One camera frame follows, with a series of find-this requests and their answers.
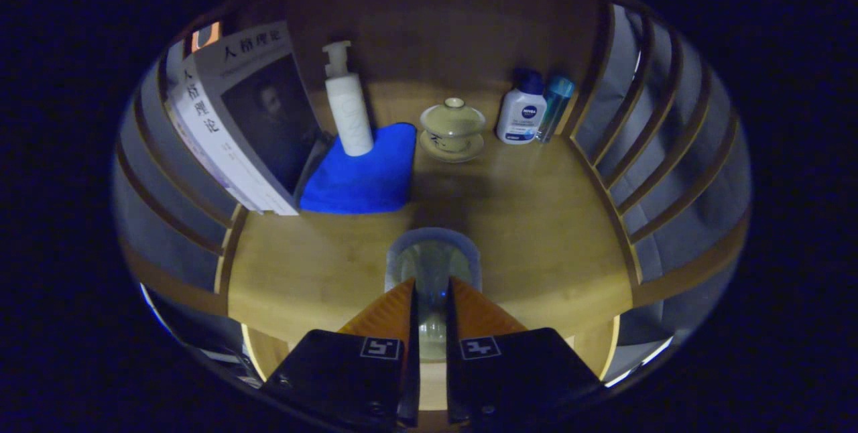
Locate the white bottle with blue cap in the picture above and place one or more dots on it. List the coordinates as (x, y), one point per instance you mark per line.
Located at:
(519, 118)

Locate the wooden cabinet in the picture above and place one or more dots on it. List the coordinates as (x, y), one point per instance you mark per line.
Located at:
(442, 24)

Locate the white pump bottle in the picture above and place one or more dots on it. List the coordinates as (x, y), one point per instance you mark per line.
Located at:
(352, 118)

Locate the wooden countertop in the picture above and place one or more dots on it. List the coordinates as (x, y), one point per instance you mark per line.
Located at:
(523, 218)

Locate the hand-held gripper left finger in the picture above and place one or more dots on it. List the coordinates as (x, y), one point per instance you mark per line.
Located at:
(411, 386)

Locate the white book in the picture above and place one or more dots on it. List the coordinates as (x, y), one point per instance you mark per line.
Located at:
(231, 193)

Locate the teal bottle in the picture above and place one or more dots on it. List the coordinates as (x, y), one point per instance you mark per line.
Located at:
(555, 101)

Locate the blue cloth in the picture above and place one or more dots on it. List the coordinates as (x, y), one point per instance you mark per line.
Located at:
(362, 185)

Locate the beige lidded teacup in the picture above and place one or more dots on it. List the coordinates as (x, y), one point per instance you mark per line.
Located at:
(452, 121)

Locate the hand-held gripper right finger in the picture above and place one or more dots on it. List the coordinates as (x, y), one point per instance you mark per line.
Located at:
(454, 386)

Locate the grey portrait cover book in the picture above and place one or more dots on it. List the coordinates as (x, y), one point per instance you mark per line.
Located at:
(268, 111)

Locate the pale green glass cup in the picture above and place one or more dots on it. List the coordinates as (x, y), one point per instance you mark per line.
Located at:
(432, 259)

